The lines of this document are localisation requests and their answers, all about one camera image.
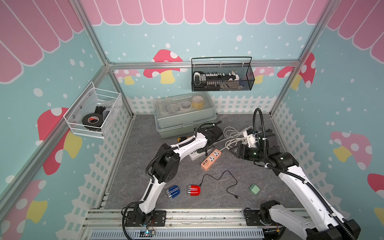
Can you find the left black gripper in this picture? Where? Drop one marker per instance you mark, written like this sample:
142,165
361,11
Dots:
200,150

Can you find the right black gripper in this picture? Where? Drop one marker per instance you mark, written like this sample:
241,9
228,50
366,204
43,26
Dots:
237,153

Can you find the blue shaver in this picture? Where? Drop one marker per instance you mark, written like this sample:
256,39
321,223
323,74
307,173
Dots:
173,192

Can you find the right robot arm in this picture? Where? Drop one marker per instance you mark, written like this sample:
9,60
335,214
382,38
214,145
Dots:
325,222

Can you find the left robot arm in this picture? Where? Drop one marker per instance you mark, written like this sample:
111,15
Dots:
164,167

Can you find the red electric shaver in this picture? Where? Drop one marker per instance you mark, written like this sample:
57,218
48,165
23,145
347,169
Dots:
194,190

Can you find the white power strip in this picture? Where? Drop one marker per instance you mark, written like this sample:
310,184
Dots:
195,155

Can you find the orange power strip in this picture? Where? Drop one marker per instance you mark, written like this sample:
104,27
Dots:
209,161

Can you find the yellow tape roll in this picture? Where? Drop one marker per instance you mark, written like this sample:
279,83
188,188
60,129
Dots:
198,102

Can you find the green charger adapter lower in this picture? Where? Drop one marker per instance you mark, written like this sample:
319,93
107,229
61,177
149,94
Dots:
254,189

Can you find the green plastic storage box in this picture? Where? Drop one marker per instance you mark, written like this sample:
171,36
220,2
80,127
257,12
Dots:
175,116

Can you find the black power strip in basket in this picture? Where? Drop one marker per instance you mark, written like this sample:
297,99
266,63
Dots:
210,80

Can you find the black tape roll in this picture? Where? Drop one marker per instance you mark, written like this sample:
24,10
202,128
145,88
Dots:
93,121

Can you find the yellow handled screwdriver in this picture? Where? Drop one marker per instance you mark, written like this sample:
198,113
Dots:
181,139

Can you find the black wire mesh basket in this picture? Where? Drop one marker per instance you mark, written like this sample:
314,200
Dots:
240,65

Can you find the clear acrylic wall bin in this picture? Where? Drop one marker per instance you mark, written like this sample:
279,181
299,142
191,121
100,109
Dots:
94,100

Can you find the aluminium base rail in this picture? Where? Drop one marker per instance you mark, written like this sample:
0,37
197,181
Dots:
180,224

